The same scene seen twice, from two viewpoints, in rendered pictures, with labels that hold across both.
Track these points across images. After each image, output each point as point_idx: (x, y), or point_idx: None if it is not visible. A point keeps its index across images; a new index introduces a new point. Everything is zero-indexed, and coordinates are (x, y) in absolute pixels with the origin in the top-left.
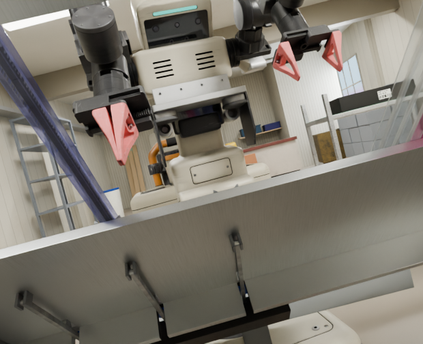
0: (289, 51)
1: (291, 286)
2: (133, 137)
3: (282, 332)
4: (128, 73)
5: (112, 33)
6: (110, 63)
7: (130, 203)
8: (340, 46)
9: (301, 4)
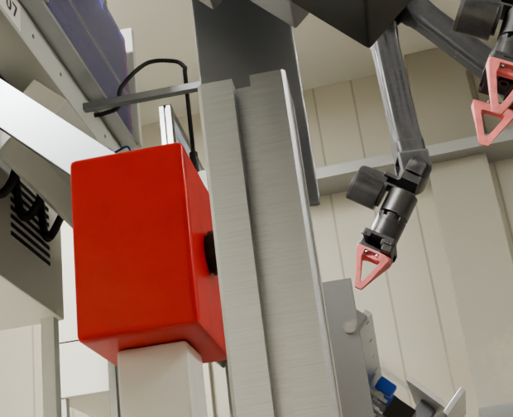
0: (473, 112)
1: None
2: (378, 264)
3: None
4: (395, 204)
5: (356, 192)
6: (382, 203)
7: None
8: (489, 81)
9: (487, 31)
